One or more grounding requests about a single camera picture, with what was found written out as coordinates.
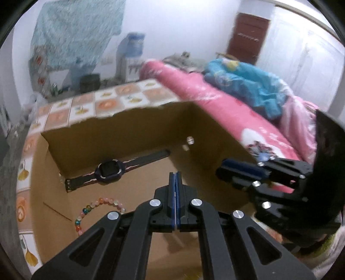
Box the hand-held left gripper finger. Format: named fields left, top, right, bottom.
left=31, top=172, right=176, bottom=280
left=175, top=171, right=317, bottom=280

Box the pink floral blanket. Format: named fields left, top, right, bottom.
left=139, top=60, right=317, bottom=194

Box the blue printed blanket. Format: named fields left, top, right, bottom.
left=203, top=59, right=293, bottom=120

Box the ginkgo-leaf checked tablecloth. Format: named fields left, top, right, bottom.
left=15, top=80, right=181, bottom=267

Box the grey blanket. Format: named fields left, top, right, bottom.
left=163, top=52, right=208, bottom=73

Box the white wardrobe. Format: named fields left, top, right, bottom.
left=257, top=13, right=337, bottom=114

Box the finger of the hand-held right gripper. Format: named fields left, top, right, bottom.
left=216, top=165, right=308, bottom=213
left=221, top=158, right=314, bottom=189

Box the black pot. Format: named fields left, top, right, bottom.
left=80, top=74, right=101, bottom=92

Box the hanging checked floral cloth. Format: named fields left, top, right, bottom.
left=28, top=47, right=54, bottom=97

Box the cardboard box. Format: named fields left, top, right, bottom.
left=30, top=102, right=260, bottom=280

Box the white water dispenser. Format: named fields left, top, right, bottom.
left=116, top=55, right=143, bottom=81

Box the teal patterned wall cloth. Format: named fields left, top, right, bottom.
left=30, top=0, right=127, bottom=68

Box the dark purple smart watch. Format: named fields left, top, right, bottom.
left=65, top=149, right=171, bottom=192

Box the brown wooden door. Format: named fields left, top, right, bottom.
left=226, top=12, right=270, bottom=65

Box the colourful bead bracelet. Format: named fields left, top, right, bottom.
left=75, top=196, right=127, bottom=237

